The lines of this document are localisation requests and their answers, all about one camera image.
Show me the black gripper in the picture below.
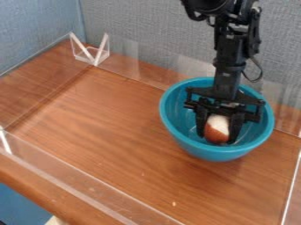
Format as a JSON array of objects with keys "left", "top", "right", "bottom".
[{"left": 185, "top": 67, "right": 266, "bottom": 144}]

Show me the brown and white toy mushroom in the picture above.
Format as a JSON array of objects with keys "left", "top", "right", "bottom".
[{"left": 205, "top": 114, "right": 229, "bottom": 145}]

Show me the blue plastic bowl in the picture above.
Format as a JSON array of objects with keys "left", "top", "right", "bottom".
[{"left": 159, "top": 77, "right": 276, "bottom": 162}]

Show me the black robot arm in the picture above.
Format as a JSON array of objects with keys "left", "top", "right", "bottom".
[{"left": 181, "top": 0, "right": 266, "bottom": 143}]

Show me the clear acrylic back barrier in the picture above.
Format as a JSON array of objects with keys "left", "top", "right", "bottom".
[{"left": 100, "top": 35, "right": 301, "bottom": 138}]

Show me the clear acrylic barrier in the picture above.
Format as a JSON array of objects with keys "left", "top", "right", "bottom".
[
  {"left": 100, "top": 35, "right": 301, "bottom": 138},
  {"left": 0, "top": 127, "right": 185, "bottom": 225}
]

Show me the clear acrylic front barrier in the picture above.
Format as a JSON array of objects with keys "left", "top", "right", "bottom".
[{"left": 0, "top": 127, "right": 185, "bottom": 225}]

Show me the black cable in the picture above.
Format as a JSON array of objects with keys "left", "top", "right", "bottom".
[{"left": 241, "top": 56, "right": 265, "bottom": 83}]

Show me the clear acrylic corner bracket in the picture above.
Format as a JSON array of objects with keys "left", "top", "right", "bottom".
[{"left": 70, "top": 33, "right": 111, "bottom": 67}]

